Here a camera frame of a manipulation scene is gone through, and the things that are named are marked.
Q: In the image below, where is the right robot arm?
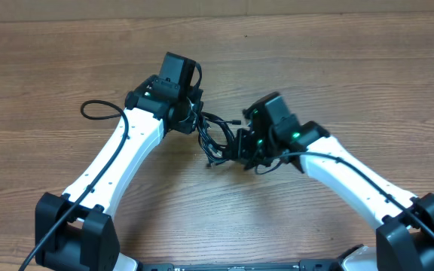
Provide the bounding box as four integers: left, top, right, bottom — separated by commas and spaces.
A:
237, 93, 434, 271

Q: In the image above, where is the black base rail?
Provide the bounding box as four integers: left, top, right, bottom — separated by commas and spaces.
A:
136, 244, 363, 271

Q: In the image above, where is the black USB cable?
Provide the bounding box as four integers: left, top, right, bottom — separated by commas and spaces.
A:
194, 111, 240, 169
201, 111, 243, 127

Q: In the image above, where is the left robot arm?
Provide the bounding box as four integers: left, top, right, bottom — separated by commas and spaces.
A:
21, 53, 203, 271

